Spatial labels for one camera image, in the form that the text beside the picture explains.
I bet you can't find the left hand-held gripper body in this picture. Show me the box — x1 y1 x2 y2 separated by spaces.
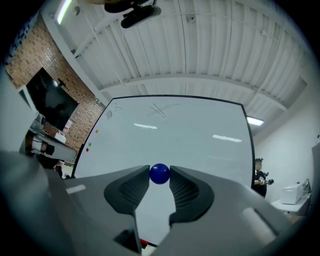
24 112 78 161

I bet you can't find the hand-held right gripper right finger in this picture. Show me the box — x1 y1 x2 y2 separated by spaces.
149 165 302 256

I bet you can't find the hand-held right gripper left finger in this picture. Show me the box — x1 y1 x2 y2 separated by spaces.
46 164 151 256

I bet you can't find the round blue magnet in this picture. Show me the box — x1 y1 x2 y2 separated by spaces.
149 163 171 185

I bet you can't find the black-framed whiteboard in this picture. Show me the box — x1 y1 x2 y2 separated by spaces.
70 94 256 248

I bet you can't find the white side table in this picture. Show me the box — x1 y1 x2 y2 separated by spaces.
270 194 313 217

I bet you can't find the white box appliance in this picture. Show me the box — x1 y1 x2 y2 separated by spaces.
280 183 305 205

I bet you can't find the long ceiling light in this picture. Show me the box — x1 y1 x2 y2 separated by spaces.
246 115 265 127

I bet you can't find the black wall screen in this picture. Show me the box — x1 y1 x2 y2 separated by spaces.
25 66 80 132

